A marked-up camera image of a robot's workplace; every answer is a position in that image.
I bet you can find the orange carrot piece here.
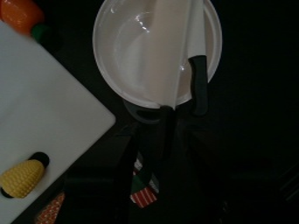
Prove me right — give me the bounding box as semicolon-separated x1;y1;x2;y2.
0;0;53;45

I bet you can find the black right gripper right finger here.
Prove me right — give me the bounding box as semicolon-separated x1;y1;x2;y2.
158;115;231;224

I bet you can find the slim white knife black handle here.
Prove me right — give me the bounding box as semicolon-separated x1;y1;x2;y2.
186;0;211;117

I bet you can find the white cutting board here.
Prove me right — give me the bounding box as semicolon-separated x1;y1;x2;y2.
0;20;118;224

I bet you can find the red striped toy piece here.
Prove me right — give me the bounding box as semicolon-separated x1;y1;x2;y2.
130;159;160;209

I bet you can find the orange dotted toy piece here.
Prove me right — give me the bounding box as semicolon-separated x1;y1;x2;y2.
33;191;67;224

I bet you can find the white cleaver black handle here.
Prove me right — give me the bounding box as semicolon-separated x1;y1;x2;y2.
144;0;195;182

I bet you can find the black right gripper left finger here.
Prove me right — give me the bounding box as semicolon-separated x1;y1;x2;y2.
57;123;146;224

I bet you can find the white pot with handles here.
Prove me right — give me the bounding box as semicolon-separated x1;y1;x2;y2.
91;0;223;125

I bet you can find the yellow toy corn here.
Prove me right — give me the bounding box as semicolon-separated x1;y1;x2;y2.
0;151;52;200

